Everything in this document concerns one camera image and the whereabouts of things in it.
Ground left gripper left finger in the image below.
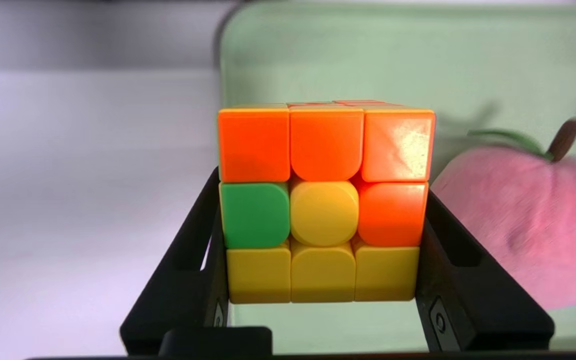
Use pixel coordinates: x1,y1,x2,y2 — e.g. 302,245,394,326
120,167,231,356

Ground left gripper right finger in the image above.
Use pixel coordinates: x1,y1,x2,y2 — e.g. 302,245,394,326
415,190,555,353

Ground pink plush peach toy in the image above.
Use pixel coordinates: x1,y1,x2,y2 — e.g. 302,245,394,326
430,119,576,311

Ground multicolour puzzle cube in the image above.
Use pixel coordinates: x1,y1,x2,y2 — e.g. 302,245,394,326
217,100,437,305

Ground light green plastic tray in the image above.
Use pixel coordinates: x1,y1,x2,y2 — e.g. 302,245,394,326
213,0,576,351

